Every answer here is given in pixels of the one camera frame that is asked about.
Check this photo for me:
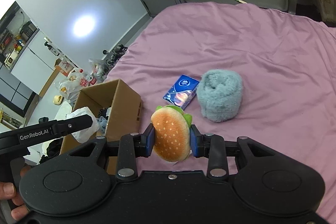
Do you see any white plastic shopping bag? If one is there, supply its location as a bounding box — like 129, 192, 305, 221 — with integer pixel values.
54, 76, 82, 106

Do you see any white kitchen cabinet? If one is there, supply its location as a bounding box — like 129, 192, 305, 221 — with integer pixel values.
10, 30, 59, 97

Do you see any orange burger plush toy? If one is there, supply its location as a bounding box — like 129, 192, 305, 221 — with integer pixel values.
151, 105, 193, 162

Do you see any small orange cardboard box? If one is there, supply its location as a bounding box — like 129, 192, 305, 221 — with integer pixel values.
54, 59, 77, 77

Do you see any clear plastic bag with items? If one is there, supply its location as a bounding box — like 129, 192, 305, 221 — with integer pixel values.
89, 59, 110, 83

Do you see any person's left hand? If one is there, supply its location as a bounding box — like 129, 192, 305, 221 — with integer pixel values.
1, 182, 29, 221

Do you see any grey sneakers pair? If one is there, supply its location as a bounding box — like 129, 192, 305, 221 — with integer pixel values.
105, 44, 127, 68

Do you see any black knitted plush toy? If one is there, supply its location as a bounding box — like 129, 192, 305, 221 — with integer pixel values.
98, 107, 111, 119

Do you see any brown cardboard box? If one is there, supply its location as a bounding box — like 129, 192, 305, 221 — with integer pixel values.
60, 80, 142, 182

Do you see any blue denim heart cushion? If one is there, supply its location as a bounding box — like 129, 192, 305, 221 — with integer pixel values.
97, 117, 107, 135

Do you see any yellow slipper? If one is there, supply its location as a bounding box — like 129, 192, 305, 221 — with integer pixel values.
53, 95, 64, 105

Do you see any pink bed sheet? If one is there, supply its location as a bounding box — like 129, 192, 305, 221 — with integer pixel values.
107, 2, 335, 223

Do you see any red-capped plastic bottle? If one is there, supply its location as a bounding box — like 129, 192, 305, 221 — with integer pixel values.
79, 69, 97, 87

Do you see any blue tissue pack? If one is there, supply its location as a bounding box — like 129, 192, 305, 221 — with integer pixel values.
163, 75, 199, 110

